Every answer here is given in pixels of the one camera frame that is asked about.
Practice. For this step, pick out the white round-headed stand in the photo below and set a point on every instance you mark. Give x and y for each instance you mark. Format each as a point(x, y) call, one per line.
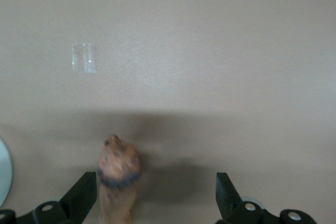
point(4, 171)

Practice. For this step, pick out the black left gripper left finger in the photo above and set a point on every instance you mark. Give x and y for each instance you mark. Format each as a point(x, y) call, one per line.
point(76, 203)

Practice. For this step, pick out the clear tape patch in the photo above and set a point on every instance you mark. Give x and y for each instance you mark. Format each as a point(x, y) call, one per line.
point(84, 58)

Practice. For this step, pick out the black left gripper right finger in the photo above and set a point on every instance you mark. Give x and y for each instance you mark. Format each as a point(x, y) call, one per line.
point(228, 200)

